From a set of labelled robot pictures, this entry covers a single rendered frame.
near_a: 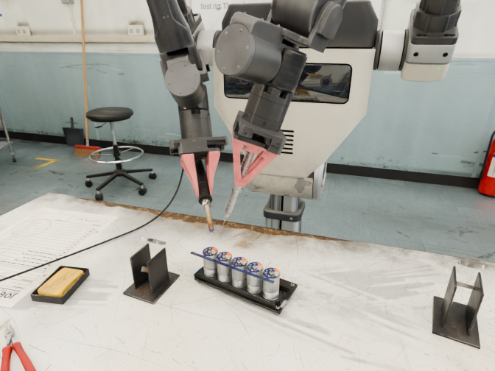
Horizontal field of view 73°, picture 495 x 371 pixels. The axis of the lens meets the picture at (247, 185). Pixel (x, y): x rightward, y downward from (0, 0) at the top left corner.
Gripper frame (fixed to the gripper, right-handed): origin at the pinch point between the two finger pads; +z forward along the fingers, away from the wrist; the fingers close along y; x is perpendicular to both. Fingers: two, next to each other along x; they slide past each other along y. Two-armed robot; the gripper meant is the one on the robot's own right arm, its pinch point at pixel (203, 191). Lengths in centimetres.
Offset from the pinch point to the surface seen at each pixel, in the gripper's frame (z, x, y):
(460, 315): 24.4, -17.3, 33.8
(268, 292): 17.3, -11.0, 6.5
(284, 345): 23.6, -15.2, 6.6
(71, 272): 11.1, 3.4, -23.8
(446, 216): 23, 135, 180
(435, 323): 24.6, -17.6, 29.0
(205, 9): -173, 203, 43
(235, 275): 14.5, -7.9, 2.4
